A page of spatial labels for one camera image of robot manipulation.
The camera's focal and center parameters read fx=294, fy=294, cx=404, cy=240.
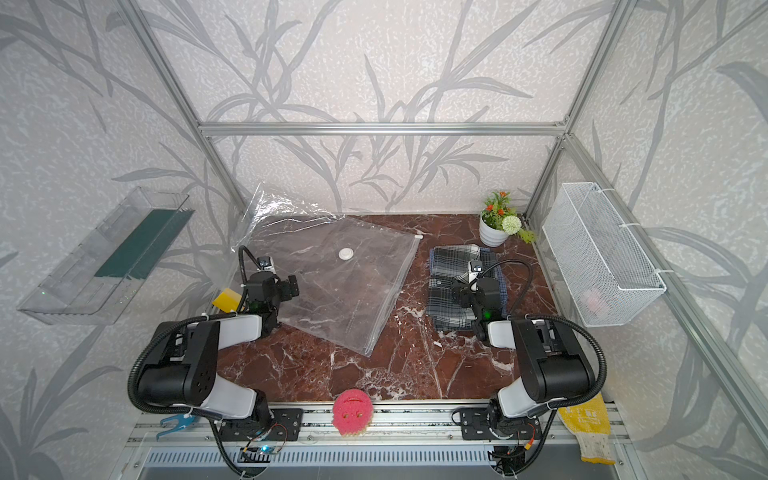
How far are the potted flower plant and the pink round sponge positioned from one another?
2.21ft

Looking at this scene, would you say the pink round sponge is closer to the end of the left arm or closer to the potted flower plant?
the end of the left arm

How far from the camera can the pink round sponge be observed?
0.72 meters

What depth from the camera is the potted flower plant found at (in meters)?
1.00
